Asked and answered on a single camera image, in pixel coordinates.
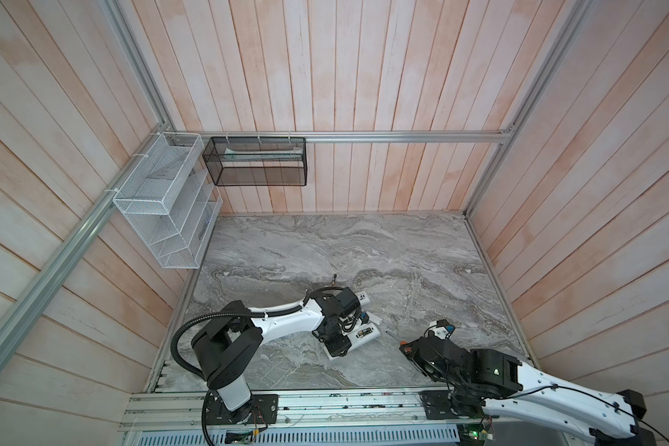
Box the white remote control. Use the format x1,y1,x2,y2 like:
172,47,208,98
324,323,381,361
357,292,371,308

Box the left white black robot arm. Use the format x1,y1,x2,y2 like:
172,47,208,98
191,286,380,414

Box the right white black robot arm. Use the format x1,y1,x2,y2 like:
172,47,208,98
400,332,656,445

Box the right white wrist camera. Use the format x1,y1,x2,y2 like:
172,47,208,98
425,319,455,339

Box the black corrugated cable conduit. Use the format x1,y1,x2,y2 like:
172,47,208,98
169,285,347,383

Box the black wire mesh basket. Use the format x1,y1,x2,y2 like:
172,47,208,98
203,136,308,187

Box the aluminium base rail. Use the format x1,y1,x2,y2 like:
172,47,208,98
119,387,584,433

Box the horizontal aluminium frame bar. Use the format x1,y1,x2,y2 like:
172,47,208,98
191,130,512,144

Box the white wire mesh shelf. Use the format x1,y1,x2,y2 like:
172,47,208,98
113,132,223,269

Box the left aluminium frame bar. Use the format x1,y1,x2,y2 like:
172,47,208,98
0,123,170,374

